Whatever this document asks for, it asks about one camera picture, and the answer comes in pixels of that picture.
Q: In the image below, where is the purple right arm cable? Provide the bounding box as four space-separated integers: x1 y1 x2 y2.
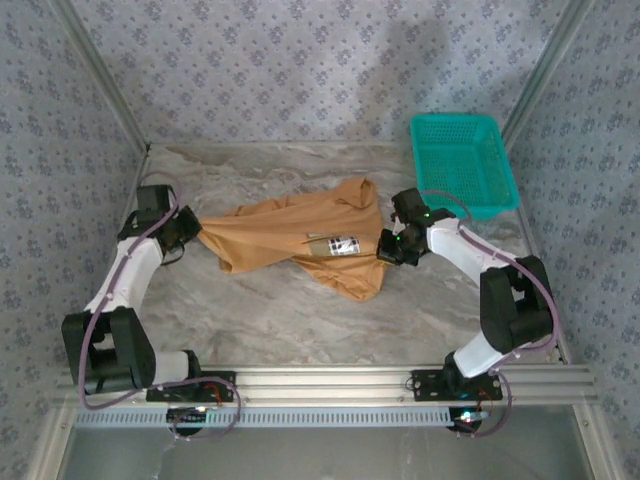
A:
418 189 560 440

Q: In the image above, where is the aluminium frame bar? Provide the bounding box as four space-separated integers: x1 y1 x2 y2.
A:
572 403 619 480
27 404 76 480
514 204 574 366
49 0 154 156
77 147 154 369
499 0 599 146

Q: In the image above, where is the wide grooved aluminium rail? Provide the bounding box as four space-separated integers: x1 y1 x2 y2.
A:
52 364 599 409

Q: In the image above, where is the teal plastic basket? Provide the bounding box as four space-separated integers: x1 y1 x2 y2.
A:
409 114 521 221

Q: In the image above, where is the black controller board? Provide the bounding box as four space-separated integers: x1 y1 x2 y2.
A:
166 405 210 437
446 407 490 436

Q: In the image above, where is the tan t-shirt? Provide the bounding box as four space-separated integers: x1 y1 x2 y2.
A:
197 177 401 303

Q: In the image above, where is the grey slotted cable duct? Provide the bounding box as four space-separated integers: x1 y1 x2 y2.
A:
74 405 494 430

